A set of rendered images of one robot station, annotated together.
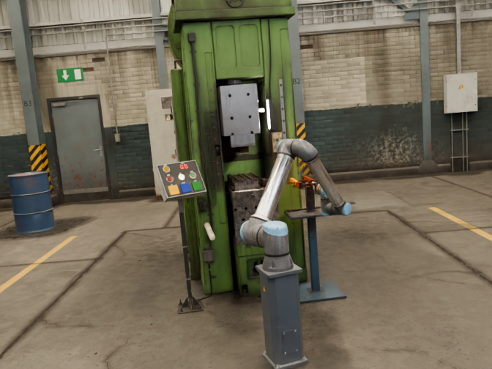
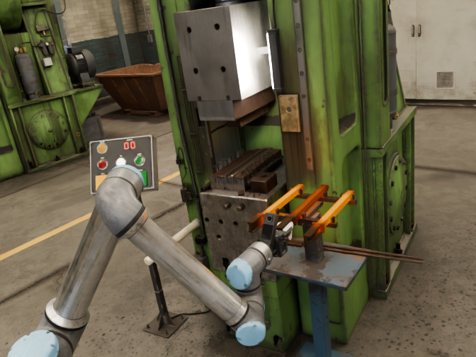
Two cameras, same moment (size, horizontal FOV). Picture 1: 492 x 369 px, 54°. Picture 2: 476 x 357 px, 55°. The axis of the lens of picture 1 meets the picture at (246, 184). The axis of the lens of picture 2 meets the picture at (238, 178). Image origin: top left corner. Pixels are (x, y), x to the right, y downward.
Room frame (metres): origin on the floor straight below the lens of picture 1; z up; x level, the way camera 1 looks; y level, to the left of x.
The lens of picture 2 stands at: (2.45, -1.47, 1.76)
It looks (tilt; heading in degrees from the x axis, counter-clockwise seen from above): 21 degrees down; 42
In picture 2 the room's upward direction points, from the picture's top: 8 degrees counter-clockwise
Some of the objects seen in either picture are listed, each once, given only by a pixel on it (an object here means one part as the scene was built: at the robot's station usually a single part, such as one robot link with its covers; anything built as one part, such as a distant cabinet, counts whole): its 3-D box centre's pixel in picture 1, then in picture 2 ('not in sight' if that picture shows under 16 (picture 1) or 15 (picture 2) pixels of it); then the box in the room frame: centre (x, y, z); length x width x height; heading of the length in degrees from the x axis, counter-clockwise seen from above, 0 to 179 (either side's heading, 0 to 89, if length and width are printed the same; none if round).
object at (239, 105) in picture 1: (241, 110); (239, 48); (4.18, -0.01, 1.56); 0.42 x 0.39 x 0.40; 9
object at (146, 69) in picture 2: not in sight; (148, 90); (8.23, 5.84, 0.42); 1.89 x 1.20 x 0.85; 89
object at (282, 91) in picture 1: (279, 153); (323, 125); (4.39, -0.32, 1.15); 0.44 x 0.26 x 2.30; 9
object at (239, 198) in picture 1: (250, 210); (263, 212); (4.20, -0.02, 0.69); 0.56 x 0.38 x 0.45; 9
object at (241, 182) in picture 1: (242, 181); (247, 167); (4.18, 0.03, 0.96); 0.42 x 0.20 x 0.09; 9
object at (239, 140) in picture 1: (239, 139); (238, 100); (4.18, 0.03, 1.32); 0.42 x 0.20 x 0.10; 9
